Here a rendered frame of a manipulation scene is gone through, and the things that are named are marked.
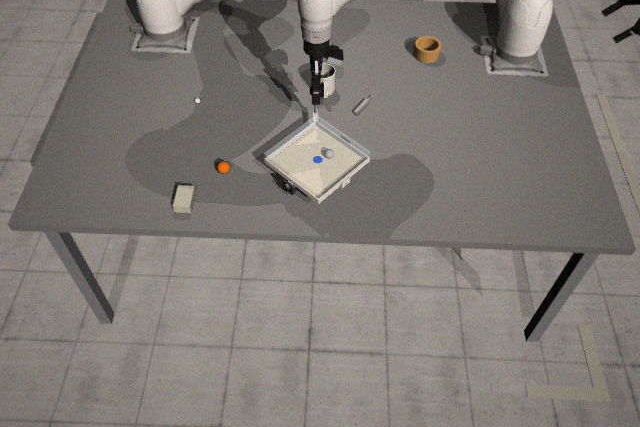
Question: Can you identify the orange ball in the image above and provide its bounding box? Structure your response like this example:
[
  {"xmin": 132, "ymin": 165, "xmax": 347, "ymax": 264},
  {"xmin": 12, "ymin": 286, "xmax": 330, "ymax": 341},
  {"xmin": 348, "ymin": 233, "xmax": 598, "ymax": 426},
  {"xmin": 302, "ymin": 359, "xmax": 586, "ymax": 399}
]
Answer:
[{"xmin": 217, "ymin": 161, "xmax": 230, "ymax": 174}]

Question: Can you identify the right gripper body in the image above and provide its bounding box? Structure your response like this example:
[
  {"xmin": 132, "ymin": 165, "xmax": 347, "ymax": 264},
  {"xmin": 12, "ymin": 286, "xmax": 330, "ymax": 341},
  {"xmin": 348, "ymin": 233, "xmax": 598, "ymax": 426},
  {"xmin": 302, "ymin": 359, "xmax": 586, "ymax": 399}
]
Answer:
[{"xmin": 303, "ymin": 39, "xmax": 329, "ymax": 68}]

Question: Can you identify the white mug with handle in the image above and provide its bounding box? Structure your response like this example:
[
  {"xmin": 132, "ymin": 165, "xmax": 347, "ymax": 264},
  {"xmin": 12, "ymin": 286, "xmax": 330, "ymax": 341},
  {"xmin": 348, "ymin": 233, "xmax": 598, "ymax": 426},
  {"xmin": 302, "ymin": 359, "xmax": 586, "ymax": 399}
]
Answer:
[{"xmin": 320, "ymin": 63, "xmax": 336, "ymax": 98}]

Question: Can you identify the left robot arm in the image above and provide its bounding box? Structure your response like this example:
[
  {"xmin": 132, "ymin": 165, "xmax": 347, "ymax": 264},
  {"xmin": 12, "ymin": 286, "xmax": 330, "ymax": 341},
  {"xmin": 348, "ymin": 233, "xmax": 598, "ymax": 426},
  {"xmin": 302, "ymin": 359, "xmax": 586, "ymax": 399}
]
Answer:
[{"xmin": 480, "ymin": 0, "xmax": 553, "ymax": 72}]

